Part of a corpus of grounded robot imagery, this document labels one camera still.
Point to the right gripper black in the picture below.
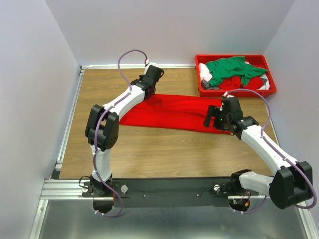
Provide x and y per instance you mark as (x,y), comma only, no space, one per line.
(211,111)

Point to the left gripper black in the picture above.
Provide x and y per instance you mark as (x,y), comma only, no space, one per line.
(141,77)

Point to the red t shirt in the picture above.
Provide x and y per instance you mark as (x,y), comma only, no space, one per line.
(234,82)
(173,111)

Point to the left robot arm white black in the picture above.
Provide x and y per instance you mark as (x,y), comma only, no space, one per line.
(102,129)

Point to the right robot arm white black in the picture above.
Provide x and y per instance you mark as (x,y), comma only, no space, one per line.
(291,181)

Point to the grey t shirt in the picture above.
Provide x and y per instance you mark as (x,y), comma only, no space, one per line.
(207,86)

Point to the red t shirt in bin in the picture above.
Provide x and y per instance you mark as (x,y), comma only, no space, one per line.
(234,82)

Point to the pink t shirt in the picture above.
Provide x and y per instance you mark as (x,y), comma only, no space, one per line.
(204,72)

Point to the green t shirt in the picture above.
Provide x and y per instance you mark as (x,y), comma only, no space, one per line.
(223,68)

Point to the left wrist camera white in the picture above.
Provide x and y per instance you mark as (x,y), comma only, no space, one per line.
(148,63)

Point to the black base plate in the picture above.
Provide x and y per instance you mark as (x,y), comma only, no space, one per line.
(242,200)

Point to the aluminium frame rail front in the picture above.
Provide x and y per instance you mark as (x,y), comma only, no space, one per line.
(57,189)

